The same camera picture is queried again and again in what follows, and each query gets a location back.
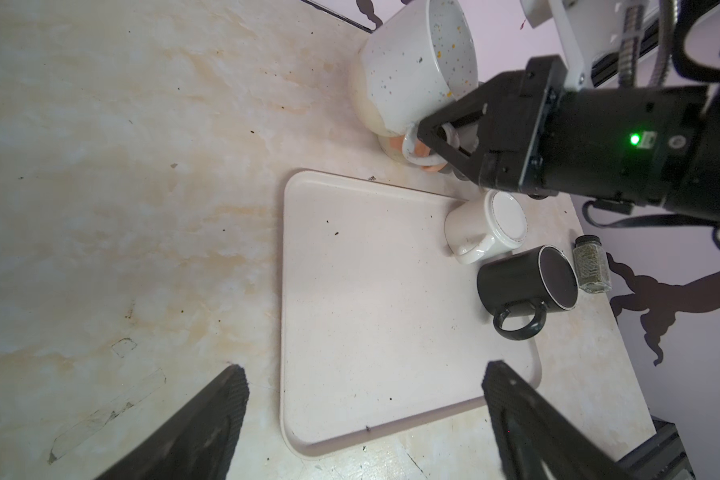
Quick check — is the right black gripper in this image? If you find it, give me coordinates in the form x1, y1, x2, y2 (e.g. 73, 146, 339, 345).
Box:
416, 55, 567, 195

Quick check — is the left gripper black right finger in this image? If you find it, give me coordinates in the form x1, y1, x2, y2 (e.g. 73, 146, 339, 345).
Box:
482, 361, 630, 479

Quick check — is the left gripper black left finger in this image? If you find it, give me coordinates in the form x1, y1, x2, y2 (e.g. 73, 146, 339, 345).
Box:
99, 364, 250, 479

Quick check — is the cream mug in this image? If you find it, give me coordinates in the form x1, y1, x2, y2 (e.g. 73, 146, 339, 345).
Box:
349, 1, 478, 165

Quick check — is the peach orange mug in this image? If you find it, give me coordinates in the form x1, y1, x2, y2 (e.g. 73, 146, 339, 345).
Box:
377, 136, 447, 173

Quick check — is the black mug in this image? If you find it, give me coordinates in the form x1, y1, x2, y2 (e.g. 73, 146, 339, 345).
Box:
476, 245, 579, 341

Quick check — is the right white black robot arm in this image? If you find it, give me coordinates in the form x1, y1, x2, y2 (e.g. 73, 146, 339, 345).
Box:
416, 1, 720, 227

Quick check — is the white mug back right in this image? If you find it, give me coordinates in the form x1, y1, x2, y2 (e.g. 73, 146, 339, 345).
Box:
444, 190, 528, 265

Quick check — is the glass spice jar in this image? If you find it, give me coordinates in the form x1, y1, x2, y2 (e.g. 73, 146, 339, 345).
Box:
573, 235, 612, 294

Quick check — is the translucent plastic tray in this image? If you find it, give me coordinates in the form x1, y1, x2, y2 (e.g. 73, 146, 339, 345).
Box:
280, 170, 542, 458

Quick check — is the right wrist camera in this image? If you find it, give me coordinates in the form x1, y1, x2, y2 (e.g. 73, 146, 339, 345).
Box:
520, 0, 627, 91

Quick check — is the black base frame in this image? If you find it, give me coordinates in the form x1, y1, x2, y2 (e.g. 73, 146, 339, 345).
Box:
617, 417, 696, 480

